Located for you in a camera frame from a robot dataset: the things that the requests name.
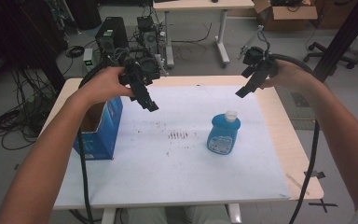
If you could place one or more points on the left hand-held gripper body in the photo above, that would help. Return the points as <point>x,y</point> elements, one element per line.
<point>136,73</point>

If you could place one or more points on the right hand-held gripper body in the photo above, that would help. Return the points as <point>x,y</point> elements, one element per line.
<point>258,59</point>

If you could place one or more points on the blue cardboard box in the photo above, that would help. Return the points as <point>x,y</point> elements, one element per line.
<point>108,133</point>

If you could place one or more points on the blue bottle with white cap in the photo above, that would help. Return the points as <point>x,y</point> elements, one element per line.
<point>222,137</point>

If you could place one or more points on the person's left hand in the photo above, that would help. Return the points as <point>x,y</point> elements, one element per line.
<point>105,85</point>

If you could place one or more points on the person's right hand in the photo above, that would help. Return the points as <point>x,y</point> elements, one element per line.
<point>292,76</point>

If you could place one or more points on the grey metal stand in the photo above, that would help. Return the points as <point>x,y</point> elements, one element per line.
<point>250,42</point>

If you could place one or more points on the black computer tower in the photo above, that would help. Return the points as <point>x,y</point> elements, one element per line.
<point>112,34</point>

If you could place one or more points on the small grey box green light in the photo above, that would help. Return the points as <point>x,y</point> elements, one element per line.
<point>88,57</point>

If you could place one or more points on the open brown cardboard box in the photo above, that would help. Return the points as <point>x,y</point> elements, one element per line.
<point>289,14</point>

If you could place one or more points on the white table mat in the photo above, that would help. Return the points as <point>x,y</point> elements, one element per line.
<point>174,174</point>

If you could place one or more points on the black office chair base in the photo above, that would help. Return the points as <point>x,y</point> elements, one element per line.
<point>332,56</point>

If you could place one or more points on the thin wooden stick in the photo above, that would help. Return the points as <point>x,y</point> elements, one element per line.
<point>296,183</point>

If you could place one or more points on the white table leg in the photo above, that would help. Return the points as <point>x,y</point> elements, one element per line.
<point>108,216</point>
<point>234,214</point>

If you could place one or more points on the dark curtain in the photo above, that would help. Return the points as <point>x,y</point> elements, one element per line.
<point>18,34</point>

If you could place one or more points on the open-frame computer with fan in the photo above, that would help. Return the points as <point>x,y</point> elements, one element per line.
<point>148,34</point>

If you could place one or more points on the black metal frame post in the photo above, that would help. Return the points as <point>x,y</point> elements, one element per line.
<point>345,37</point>

